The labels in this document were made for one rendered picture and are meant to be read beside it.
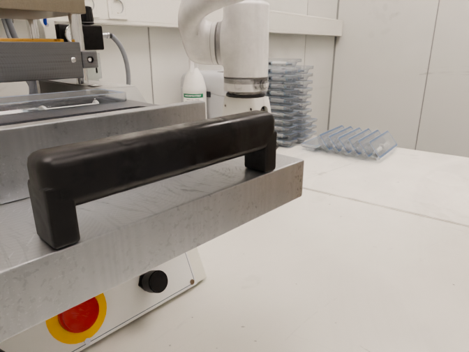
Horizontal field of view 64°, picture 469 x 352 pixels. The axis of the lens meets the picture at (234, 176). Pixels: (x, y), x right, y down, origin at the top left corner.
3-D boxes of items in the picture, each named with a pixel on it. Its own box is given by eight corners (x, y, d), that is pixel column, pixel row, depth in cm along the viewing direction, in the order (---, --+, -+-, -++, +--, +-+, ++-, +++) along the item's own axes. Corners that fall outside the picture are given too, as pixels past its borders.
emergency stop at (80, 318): (62, 339, 38) (49, 302, 38) (99, 319, 41) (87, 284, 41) (67, 341, 37) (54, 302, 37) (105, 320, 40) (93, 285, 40)
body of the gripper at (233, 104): (278, 89, 72) (276, 146, 75) (239, 84, 78) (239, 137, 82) (252, 92, 66) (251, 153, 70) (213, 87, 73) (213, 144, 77)
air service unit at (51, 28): (40, 89, 70) (25, 3, 66) (111, 84, 80) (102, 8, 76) (51, 91, 67) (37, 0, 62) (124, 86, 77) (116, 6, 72)
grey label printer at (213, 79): (179, 116, 143) (177, 70, 137) (216, 110, 157) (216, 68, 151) (227, 126, 127) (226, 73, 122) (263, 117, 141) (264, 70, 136)
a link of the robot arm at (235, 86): (278, 77, 72) (278, 93, 73) (244, 75, 77) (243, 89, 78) (249, 79, 66) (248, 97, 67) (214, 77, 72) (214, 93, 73)
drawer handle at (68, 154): (35, 236, 17) (19, 149, 16) (254, 163, 27) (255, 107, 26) (54, 252, 16) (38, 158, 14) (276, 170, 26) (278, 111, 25)
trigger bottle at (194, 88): (185, 121, 136) (183, 47, 128) (209, 121, 135) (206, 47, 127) (181, 125, 128) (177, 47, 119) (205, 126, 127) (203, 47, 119)
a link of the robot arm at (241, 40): (215, 78, 69) (266, 78, 67) (213, -2, 64) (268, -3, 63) (223, 75, 76) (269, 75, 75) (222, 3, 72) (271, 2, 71)
